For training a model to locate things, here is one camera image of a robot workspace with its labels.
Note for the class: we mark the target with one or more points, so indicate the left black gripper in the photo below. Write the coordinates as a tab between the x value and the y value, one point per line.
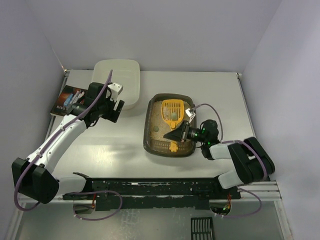
115	110

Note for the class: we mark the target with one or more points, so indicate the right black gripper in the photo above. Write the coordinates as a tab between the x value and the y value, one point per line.
184	132

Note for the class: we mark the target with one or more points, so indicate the green litter clump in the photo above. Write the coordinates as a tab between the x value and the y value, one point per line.
156	129
173	116

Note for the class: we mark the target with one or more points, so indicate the yellow litter scoop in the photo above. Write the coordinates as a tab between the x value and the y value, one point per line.
172	112

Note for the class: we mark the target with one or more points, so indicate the dark brown litter box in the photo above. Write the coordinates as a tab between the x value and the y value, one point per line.
153	142

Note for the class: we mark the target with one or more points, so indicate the white plastic bin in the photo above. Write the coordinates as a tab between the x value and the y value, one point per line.
126	72

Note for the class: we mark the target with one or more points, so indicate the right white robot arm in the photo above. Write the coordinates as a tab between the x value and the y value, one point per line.
250	160

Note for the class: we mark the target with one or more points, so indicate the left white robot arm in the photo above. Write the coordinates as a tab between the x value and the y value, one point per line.
33	176

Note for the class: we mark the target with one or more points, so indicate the dark book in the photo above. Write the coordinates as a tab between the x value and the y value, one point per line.
70	95

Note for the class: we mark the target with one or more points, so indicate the black vent grille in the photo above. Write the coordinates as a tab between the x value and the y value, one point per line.
202	228

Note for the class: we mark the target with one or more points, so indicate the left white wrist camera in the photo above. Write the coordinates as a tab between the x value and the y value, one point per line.
115	90

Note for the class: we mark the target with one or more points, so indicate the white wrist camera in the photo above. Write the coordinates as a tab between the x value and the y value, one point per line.
115	90
190	112

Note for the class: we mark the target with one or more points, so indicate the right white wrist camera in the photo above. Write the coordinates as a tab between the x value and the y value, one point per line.
190	112

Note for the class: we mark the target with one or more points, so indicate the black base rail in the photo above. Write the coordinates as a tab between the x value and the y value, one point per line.
149	193

